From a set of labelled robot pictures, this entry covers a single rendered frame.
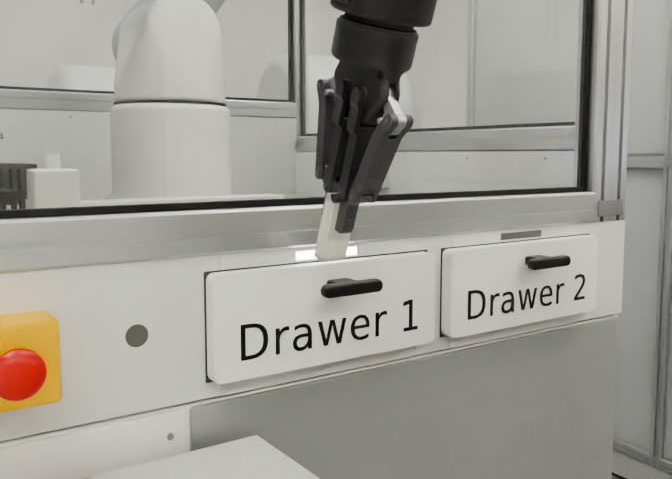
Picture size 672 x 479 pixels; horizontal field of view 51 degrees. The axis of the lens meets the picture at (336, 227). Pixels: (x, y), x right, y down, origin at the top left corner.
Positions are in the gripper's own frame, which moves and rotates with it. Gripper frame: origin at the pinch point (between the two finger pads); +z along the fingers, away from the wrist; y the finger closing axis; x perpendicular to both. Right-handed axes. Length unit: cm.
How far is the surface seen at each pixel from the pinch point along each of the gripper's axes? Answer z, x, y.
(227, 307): 8.8, -9.9, -1.5
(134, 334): 11.0, -18.7, -2.5
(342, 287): 6.3, 1.4, 1.4
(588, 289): 13.1, 47.0, -0.2
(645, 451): 114, 178, -38
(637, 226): 45, 179, -72
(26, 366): 7.9, -29.5, 4.2
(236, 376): 15.5, -9.1, 1.0
